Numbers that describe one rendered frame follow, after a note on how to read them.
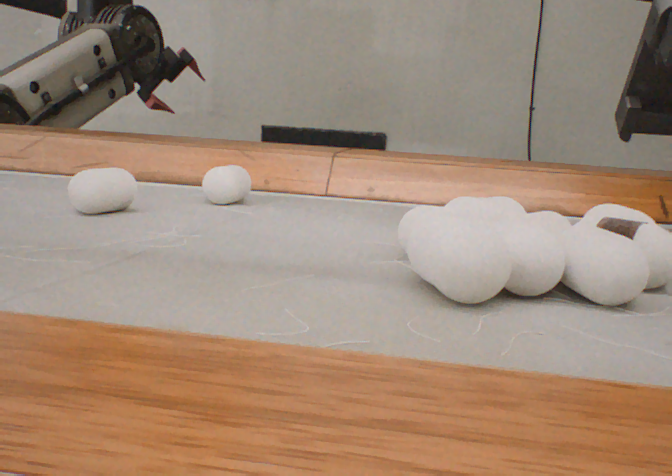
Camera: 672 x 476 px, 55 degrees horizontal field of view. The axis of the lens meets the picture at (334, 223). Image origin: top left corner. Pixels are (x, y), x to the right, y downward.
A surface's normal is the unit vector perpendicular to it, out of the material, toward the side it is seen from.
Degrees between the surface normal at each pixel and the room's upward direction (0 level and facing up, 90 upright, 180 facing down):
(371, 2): 90
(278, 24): 90
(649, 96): 128
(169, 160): 45
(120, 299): 0
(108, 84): 90
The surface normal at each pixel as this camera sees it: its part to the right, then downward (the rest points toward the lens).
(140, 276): 0.07, -0.98
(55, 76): 0.92, 0.12
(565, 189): -0.07, -0.59
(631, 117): -0.15, 0.72
